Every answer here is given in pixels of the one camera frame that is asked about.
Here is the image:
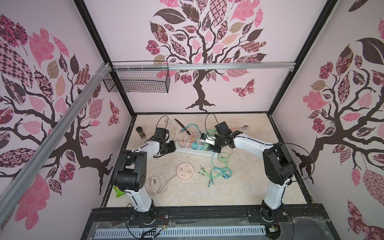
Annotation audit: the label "pink charger plug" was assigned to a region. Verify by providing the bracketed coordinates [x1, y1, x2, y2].
[179, 140, 187, 148]

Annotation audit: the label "teal charger plug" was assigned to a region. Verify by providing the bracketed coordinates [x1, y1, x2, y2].
[191, 143, 199, 150]

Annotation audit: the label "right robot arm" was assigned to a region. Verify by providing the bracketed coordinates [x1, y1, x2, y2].
[212, 122, 297, 211]

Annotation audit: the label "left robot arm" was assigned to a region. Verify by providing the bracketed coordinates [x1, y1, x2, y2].
[112, 128, 176, 213]

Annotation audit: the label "white multicolour power strip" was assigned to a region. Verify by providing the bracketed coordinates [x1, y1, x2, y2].
[175, 141, 218, 158]

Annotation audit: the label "round pink power strip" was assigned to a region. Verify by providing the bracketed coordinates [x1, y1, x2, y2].
[177, 163, 194, 181]

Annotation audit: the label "black knife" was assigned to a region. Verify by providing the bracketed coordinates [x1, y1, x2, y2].
[175, 119, 191, 136]

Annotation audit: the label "black cap spice bottle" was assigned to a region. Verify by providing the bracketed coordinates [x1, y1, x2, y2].
[136, 127, 146, 140]

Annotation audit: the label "green packet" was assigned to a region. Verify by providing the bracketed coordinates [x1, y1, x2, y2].
[113, 186, 126, 198]

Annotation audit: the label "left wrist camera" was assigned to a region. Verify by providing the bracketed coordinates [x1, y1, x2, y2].
[153, 128, 169, 141]

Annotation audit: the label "pink handled spoon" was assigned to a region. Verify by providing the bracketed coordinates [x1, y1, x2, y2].
[239, 125, 250, 130]

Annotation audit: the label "green teal cable tangle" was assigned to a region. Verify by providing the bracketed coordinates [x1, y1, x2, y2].
[198, 149, 235, 188]

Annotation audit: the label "wire mesh basket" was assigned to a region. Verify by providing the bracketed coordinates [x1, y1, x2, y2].
[104, 60, 171, 94]

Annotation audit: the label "white vented cable duct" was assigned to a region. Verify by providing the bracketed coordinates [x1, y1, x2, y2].
[93, 226, 266, 240]

